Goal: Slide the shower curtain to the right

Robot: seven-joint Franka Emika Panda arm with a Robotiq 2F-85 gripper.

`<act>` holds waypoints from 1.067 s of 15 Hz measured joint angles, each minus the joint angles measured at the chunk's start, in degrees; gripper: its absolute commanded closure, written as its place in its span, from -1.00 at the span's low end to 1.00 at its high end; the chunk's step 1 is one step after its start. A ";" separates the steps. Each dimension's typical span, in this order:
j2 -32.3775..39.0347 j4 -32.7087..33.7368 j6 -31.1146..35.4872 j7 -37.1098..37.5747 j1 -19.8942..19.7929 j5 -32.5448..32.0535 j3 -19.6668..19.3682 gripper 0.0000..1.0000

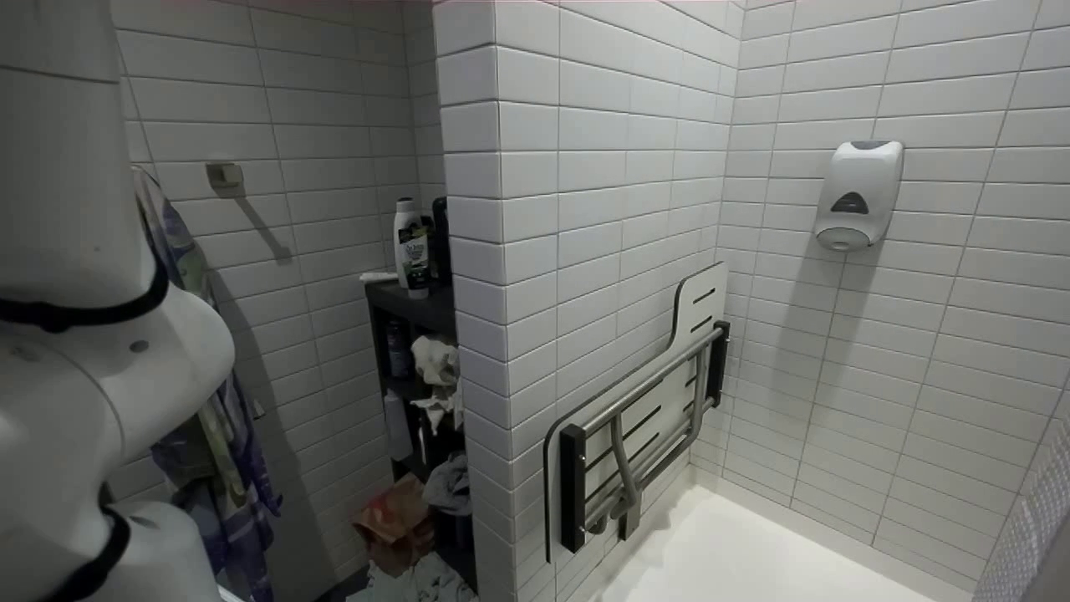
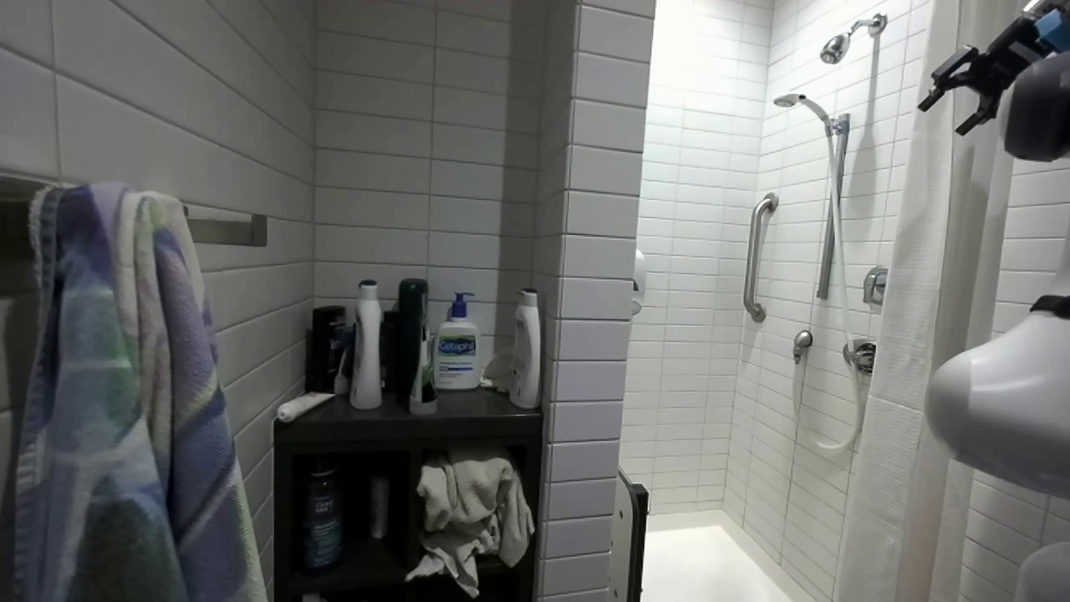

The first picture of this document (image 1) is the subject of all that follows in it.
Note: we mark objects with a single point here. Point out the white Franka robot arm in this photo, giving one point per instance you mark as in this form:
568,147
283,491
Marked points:
87,370

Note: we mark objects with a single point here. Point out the folding shower seat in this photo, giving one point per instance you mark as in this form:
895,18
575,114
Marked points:
639,428

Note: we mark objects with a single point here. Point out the tall black bottle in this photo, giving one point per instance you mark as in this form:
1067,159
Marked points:
442,237

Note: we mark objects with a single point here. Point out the crumpled white cloth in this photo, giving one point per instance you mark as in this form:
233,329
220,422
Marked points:
437,361

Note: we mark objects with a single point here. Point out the black shelf unit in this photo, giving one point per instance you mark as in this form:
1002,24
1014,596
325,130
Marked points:
408,309

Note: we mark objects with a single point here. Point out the tall white labelled bottle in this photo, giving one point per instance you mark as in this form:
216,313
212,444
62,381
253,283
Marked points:
412,250

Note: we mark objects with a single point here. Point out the white soap bar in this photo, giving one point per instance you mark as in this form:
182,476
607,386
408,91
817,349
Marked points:
375,275

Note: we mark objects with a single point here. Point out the blue tinted plastic bottle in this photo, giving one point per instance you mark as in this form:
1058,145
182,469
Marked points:
397,426

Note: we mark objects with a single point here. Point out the black bin with white liner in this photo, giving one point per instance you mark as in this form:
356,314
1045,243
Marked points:
451,534

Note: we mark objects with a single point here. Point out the brown cardboard box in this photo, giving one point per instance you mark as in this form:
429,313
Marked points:
393,523

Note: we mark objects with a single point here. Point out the metal towel bar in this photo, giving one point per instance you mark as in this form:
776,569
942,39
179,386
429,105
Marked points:
256,217

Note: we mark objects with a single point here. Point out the blue patterned hanging towel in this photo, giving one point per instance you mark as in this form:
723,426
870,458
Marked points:
242,489

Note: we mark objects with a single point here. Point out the white wall soap dispenser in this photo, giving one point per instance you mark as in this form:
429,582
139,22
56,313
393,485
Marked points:
856,196

